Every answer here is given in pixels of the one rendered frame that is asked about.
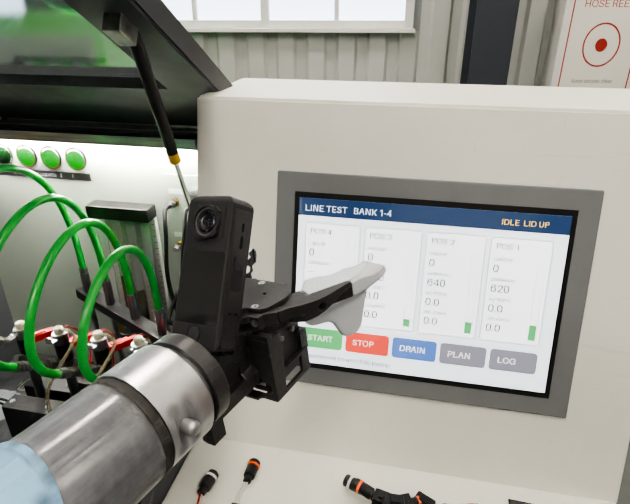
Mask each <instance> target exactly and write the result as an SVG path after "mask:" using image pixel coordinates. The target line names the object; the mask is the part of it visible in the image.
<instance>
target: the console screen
mask: <svg viewBox="0 0 630 504"><path fill-rule="evenodd" d="M604 193H605V192H604V190H594V189H577V188H561V187H545V186H528V185H512V184H496V183H479V182H463V181H447V180H430V179H414V178H397V177H381V176H365V175H348V174H332V173H316V172H299V171H283V170H279V171H278V176H277V208H276V240H275V271H274V282H278V283H286V285H287V286H288V287H289V288H290V293H291V294H293V293H295V292H297V291H299V290H300V291H301V289H302V286H303V284H304V281H305V280H307V279H310V278H313V277H316V276H325V275H330V274H334V273H336V272H338V271H340V270H342V269H343V268H348V267H353V266H356V265H358V264H360V263H361V262H363V261H369V262H373V263H377V264H381V265H384V266H385V268H386V272H385V273H384V275H383V276H382V277H381V278H380V279H379V280H378V281H377V282H376V283H374V284H373V285H371V286H370V287H369V288H368V289H367V291H366V297H365V304H364V310H363V317H362V323H361V326H360V328H359V330H358V331H357V332H356V333H355V334H353V335H350V336H343V335H341V334H340V333H339V331H338V330H337V329H336V327H335V326H334V325H333V323H331V322H325V323H322V324H319V325H314V326H312V325H308V324H307V323H305V322H298V326H302V327H306V334H307V341H308V354H309V361H310V368H309V369H308V370H307V371H306V372H305V374H304V375H303V376H302V377H301V378H300V379H299V380H298V381H297V382H304V383H312V384H319V385H326V386H334V387H341V388H348V389H355V390H363V391H370V392H377V393H385V394H392V395H399V396H406V397H414V398H421V399H428V400H436V401H443V402H450V403H457V404H465V405H472V406H479V407H487V408H494V409H501V410H508V411H516V412H523V413H530V414H538V415H545V416H552V417H559V418H566V416H567V410H568V404H569V398H570V392H571V386H572V380H573V375H574V369H575V363H576V357H577V351H578V345H579V339H580V334H581V328H582V322H583V316H584V310H585V304H586V298H587V293H588V287H589V281H590V275H591V269H592V263H593V257H594V251H595V246H596V240H597V234H598V228H599V222H600V216H601V210H602V205H603V199H604ZM301 292H302V291H301Z"/></svg>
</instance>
